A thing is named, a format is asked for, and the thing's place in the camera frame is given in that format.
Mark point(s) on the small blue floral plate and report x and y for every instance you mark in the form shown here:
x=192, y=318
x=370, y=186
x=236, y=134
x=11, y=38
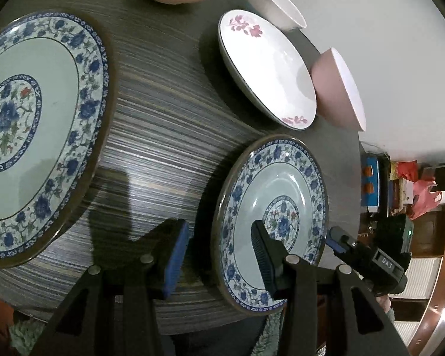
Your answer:
x=252, y=193

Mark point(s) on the fuzzy green garment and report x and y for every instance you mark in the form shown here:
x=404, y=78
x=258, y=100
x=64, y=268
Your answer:
x=22, y=332

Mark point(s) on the pink plastic bag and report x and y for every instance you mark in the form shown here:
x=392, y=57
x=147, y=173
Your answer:
x=424, y=196

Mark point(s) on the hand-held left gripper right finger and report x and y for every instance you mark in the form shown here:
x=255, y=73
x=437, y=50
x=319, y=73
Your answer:
x=264, y=257

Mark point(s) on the white slatted panel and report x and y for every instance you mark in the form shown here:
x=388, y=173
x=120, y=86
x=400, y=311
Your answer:
x=422, y=278

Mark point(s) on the blue box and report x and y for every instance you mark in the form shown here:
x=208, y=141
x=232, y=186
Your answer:
x=369, y=185

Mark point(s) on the red packet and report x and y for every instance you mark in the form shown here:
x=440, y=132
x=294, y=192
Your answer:
x=406, y=168

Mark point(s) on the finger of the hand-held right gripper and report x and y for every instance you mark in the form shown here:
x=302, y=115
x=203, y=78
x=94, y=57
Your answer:
x=343, y=239

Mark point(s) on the white plate with pink flowers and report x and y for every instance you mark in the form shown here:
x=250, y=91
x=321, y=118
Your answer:
x=263, y=66

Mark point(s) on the round table with metal rim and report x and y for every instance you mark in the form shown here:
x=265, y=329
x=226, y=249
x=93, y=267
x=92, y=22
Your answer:
x=441, y=296

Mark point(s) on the plain white bowl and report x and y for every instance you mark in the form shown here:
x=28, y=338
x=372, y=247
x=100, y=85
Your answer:
x=278, y=3

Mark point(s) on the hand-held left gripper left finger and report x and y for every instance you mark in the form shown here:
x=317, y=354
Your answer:
x=176, y=259

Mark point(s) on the brown box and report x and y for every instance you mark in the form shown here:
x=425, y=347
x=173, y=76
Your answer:
x=439, y=178

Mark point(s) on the large blue floral plate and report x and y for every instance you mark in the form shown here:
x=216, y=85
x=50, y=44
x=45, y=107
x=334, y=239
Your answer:
x=40, y=118

